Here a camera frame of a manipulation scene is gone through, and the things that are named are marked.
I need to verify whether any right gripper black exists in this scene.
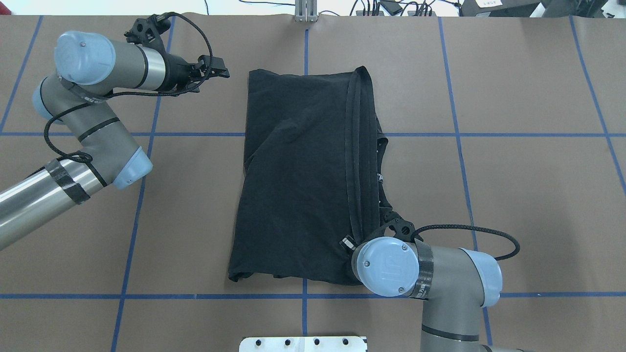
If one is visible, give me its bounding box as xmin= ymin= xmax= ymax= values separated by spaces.
xmin=340 ymin=210 xmax=424 ymax=252

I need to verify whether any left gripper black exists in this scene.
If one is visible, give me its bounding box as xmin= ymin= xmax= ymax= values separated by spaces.
xmin=125 ymin=17 xmax=230 ymax=96

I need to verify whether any black graphic t-shirt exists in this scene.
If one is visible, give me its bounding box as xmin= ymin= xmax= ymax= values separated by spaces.
xmin=228 ymin=66 xmax=391 ymax=286

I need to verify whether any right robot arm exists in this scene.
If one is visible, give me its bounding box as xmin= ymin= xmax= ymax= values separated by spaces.
xmin=341 ymin=213 xmax=520 ymax=352

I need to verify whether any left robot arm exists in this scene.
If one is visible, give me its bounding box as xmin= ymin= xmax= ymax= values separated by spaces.
xmin=0 ymin=13 xmax=230 ymax=249

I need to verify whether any aluminium frame post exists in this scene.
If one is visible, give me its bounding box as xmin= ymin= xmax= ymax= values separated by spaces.
xmin=294 ymin=0 xmax=319 ymax=23

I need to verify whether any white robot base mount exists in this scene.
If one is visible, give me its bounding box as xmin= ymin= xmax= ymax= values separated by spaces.
xmin=239 ymin=336 xmax=368 ymax=352

